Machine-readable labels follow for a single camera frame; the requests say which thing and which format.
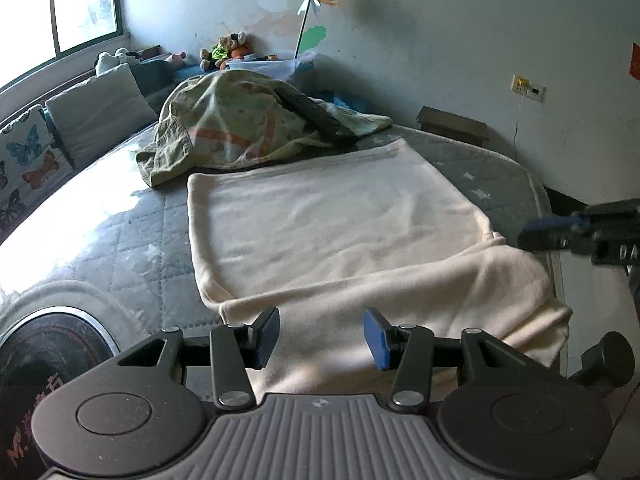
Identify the brown teddy bear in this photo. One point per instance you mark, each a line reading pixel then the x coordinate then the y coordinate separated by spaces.
pixel 232 42

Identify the black round cushion red print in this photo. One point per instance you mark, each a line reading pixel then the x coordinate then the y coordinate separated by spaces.
pixel 55 355

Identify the cream fleece cloth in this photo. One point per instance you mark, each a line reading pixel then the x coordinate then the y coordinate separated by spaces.
pixel 325 220

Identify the clear plastic storage box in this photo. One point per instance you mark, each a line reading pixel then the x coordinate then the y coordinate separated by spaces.
pixel 272 66

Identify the wall socket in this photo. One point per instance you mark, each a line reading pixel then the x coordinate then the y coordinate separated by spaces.
pixel 527 88

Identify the dark ribbed cloth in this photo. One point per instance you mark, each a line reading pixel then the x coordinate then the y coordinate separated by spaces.
pixel 320 115

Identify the green wall sticker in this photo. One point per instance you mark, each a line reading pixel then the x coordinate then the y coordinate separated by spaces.
pixel 313 36

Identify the dark teal pillow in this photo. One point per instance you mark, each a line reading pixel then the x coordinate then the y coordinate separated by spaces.
pixel 150 80

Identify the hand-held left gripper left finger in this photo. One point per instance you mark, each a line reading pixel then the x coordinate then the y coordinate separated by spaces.
pixel 267 336

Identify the green printed blanket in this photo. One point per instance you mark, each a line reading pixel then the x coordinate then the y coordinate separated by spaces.
pixel 225 125

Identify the blue cloth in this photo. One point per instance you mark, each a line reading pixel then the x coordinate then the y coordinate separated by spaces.
pixel 336 100

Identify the butterfly print cushion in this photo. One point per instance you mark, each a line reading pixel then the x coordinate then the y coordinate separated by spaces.
pixel 30 160

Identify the small brown plush toy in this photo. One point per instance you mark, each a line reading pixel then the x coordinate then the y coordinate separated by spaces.
pixel 206 59

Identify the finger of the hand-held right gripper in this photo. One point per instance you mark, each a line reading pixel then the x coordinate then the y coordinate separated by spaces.
pixel 545 243
pixel 552 223

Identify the grey quilted mattress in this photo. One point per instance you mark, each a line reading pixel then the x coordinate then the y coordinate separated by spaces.
pixel 150 230

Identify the brown wooden box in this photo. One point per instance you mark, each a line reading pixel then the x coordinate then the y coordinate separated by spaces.
pixel 452 122

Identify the window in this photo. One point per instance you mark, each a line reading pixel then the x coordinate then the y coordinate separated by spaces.
pixel 75 5

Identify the grey pillow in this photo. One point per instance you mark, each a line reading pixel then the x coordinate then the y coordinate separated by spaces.
pixel 95 110

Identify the red wall paper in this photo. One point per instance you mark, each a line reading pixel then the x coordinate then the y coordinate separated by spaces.
pixel 635 61

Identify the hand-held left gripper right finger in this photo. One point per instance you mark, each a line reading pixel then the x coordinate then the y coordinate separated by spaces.
pixel 377 341

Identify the pink plush toy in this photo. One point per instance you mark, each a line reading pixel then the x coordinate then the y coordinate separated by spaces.
pixel 176 58

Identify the white plush toy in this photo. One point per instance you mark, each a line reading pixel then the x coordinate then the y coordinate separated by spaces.
pixel 112 57

